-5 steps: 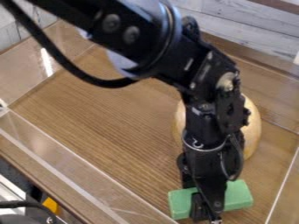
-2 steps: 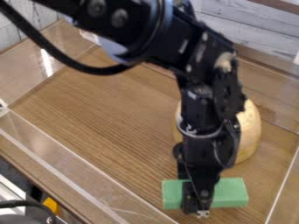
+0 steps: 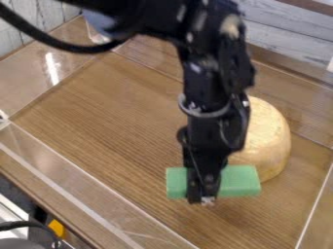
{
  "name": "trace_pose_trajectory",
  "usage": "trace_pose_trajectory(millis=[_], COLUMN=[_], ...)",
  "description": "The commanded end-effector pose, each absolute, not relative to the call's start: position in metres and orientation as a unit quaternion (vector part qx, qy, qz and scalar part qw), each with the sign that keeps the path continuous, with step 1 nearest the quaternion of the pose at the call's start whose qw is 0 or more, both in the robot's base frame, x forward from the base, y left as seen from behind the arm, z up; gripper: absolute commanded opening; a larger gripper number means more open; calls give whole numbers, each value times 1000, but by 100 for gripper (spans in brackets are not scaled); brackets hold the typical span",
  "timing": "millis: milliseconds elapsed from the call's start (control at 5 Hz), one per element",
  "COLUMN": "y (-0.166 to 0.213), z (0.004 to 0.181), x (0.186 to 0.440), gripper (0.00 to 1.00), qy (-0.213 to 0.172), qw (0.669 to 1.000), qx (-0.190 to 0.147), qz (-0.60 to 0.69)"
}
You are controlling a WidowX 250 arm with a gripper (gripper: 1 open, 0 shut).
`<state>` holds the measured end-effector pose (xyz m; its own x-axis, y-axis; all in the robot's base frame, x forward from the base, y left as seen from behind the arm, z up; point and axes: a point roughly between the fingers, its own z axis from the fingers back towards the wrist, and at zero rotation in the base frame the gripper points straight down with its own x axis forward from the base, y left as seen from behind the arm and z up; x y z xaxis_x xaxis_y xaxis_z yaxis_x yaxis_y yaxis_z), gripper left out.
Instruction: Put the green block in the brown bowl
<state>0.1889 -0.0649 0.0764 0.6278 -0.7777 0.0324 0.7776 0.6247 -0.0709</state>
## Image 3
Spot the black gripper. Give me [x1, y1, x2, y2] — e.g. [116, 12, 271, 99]
[176, 62, 255, 204]

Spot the green rectangular block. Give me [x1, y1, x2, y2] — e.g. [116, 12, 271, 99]
[166, 165, 262, 199]

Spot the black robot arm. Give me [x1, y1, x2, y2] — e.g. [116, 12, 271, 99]
[0, 0, 262, 204]

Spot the brown wooden bowl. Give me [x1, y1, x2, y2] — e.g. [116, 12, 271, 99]
[229, 96, 291, 183]

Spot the yellow black device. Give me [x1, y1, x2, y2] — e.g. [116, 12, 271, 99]
[32, 206, 84, 249]

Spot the clear acrylic tray wall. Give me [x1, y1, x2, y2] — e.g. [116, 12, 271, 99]
[0, 110, 198, 249]

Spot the black cable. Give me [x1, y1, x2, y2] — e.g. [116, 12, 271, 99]
[0, 220, 57, 249]

